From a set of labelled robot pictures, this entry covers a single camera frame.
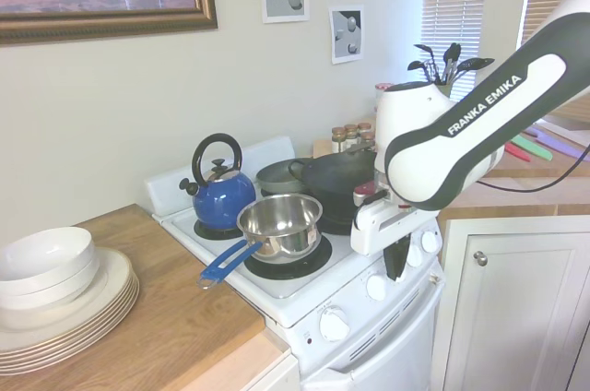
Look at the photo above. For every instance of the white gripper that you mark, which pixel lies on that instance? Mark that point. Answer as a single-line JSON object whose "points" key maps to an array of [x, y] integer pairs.
{"points": [[373, 229]]}

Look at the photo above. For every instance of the white burner knob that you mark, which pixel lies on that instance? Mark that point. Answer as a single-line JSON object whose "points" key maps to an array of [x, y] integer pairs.
{"points": [[429, 241], [415, 255], [375, 287]]}

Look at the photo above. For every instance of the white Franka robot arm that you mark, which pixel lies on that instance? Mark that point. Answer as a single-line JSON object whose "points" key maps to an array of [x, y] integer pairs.
{"points": [[484, 133]]}

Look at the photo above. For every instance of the white electric stove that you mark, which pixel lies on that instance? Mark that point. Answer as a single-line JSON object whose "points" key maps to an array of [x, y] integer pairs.
{"points": [[295, 292]]}

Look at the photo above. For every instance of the black electric coil burner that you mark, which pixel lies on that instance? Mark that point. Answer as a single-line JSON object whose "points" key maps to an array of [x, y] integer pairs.
{"points": [[322, 257], [336, 228], [207, 232]]}

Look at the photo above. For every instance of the silver cabinet knob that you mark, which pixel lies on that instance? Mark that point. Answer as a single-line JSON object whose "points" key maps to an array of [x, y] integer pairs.
{"points": [[480, 258]]}

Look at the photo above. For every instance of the white oven temperature knob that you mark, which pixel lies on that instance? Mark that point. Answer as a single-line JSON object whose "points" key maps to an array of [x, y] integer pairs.
{"points": [[334, 325]]}

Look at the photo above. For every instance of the spice jar white label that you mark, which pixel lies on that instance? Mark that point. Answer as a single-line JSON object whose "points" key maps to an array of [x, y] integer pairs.
{"points": [[368, 138]]}

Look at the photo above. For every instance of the white oven door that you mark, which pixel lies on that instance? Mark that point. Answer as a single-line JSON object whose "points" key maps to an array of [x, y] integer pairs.
{"points": [[415, 377]]}

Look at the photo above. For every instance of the spice jar copper lid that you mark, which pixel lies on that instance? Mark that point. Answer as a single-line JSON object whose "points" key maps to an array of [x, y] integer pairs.
{"points": [[351, 135], [338, 139], [365, 127]]}

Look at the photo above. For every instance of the grey frying pan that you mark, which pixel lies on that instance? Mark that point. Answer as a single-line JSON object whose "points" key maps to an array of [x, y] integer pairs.
{"points": [[276, 176]]}

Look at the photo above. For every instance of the red knife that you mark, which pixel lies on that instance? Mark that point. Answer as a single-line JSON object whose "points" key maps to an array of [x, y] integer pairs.
{"points": [[516, 151]]}

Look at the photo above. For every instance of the white drawer cabinet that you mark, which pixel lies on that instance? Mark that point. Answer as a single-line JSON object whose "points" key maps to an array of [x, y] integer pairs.
{"points": [[288, 375]]}

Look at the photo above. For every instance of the jar red checkered lid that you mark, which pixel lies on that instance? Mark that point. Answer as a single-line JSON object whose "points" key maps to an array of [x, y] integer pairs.
{"points": [[382, 86]]}

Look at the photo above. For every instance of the green utensil holder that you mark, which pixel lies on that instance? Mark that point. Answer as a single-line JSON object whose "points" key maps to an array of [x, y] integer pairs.
{"points": [[443, 89]]}

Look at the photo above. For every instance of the green knife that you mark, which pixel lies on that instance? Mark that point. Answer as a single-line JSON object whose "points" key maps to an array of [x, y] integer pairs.
{"points": [[534, 147]]}

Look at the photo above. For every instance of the black kitchen spoon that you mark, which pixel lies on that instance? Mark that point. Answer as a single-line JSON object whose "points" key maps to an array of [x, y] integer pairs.
{"points": [[417, 65], [423, 48]]}

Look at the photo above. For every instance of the purple knife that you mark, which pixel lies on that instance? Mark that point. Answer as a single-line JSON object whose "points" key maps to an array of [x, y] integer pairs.
{"points": [[567, 144]]}

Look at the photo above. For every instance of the black slotted spoon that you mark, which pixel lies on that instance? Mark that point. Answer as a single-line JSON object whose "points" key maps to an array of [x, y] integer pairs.
{"points": [[475, 63]]}

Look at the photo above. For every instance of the black kitchen spatula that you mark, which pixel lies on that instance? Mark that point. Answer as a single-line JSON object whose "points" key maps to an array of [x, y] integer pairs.
{"points": [[452, 54]]}

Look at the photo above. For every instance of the grey spheres cube poster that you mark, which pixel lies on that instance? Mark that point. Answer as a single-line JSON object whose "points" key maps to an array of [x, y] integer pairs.
{"points": [[346, 36]]}

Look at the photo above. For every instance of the white plate gold rim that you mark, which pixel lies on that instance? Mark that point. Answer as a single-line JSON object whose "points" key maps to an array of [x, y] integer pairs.
{"points": [[46, 361], [46, 354], [46, 347], [113, 280], [46, 340], [46, 332]]}

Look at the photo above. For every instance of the white bowl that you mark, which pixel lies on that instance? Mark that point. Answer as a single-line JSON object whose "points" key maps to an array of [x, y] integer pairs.
{"points": [[69, 287], [46, 252]]}

